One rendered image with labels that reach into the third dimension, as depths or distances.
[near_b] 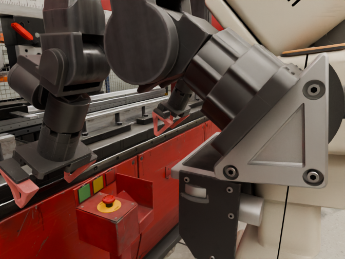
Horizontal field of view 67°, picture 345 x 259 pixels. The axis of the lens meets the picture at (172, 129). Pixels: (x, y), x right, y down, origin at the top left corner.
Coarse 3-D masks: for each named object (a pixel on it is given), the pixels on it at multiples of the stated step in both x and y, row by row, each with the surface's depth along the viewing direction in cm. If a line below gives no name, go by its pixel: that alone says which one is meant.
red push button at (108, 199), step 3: (108, 195) 80; (111, 195) 80; (102, 198) 79; (105, 198) 78; (108, 198) 78; (111, 198) 78; (114, 198) 79; (105, 201) 77; (108, 201) 77; (111, 201) 77; (105, 204) 79; (108, 204) 78; (111, 204) 79; (108, 207) 78
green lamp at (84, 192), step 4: (88, 184) 82; (84, 188) 80; (88, 188) 82; (80, 192) 79; (84, 192) 81; (88, 192) 82; (80, 196) 79; (84, 196) 81; (88, 196) 83; (80, 200) 79
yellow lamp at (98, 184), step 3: (99, 177) 86; (102, 177) 87; (96, 180) 85; (99, 180) 86; (102, 180) 88; (93, 183) 84; (96, 183) 85; (99, 183) 86; (102, 183) 88; (93, 186) 84; (96, 186) 85; (99, 186) 87; (102, 186) 88; (93, 189) 84; (96, 189) 85; (99, 189) 87
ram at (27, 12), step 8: (104, 0) 106; (0, 8) 75; (8, 8) 77; (16, 8) 79; (24, 8) 81; (32, 8) 83; (104, 8) 107; (0, 16) 82; (32, 16) 83; (40, 16) 85; (216, 24) 198
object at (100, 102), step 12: (96, 96) 155; (108, 96) 155; (120, 96) 161; (132, 96) 170; (144, 96) 180; (156, 96) 192; (96, 108) 146; (108, 108) 155; (0, 120) 105; (12, 120) 109; (24, 120) 113; (36, 120) 118; (0, 132) 106; (12, 132) 110; (24, 132) 114
